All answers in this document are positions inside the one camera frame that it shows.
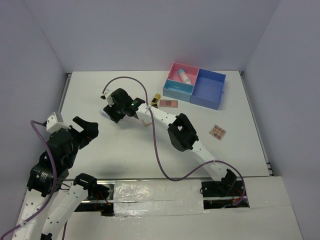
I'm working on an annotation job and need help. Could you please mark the white blue cream tube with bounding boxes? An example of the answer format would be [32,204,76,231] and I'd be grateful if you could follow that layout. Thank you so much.
[101,111,110,119]

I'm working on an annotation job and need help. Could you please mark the square pink compact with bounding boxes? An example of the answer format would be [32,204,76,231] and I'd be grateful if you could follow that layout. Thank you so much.
[142,120,152,127]

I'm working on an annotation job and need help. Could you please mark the pink blush palette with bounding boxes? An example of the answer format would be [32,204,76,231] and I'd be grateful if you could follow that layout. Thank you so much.
[158,99,178,108]

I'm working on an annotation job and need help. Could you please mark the teal capped cream tube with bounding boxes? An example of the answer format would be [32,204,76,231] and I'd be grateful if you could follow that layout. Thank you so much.
[177,69,192,85]

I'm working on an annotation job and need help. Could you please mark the nine colour eyeshadow palette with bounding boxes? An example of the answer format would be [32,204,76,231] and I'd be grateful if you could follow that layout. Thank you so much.
[209,124,227,141]

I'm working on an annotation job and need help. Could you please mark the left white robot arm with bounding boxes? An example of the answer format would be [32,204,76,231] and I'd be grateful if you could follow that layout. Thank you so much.
[0,113,99,240]

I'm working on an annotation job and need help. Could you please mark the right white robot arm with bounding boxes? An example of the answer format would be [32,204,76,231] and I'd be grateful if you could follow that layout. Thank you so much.
[100,88,237,196]

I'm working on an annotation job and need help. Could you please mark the gold lipstick upright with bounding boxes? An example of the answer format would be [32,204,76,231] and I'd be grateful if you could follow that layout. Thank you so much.
[151,93,161,105]

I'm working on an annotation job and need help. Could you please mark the light blue organizer bin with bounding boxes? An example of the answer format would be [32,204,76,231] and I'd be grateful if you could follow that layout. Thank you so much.
[162,79,194,102]

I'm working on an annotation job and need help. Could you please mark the pink organizer bin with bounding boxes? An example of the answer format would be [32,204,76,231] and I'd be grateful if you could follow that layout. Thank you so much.
[167,62,200,86]

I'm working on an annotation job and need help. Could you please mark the purple blue organizer bin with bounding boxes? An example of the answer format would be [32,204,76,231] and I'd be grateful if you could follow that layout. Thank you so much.
[190,68,226,110]

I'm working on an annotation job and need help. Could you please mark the white foam board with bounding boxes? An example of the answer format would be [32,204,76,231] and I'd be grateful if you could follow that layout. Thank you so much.
[7,176,308,240]

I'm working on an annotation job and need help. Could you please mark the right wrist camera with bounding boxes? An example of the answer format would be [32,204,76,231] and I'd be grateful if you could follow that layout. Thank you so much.
[100,89,114,106]

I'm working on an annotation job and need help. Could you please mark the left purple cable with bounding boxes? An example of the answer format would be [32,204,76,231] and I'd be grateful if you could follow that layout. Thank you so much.
[0,120,67,240]

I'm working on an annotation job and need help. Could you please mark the aluminium rail frame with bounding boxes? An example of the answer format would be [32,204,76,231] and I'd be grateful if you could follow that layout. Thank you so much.
[37,72,72,182]

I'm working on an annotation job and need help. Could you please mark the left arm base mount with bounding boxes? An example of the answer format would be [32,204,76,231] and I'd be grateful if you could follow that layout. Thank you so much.
[65,181,115,217]

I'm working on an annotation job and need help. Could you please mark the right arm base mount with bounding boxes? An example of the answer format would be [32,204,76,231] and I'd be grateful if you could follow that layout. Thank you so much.
[199,180,249,210]

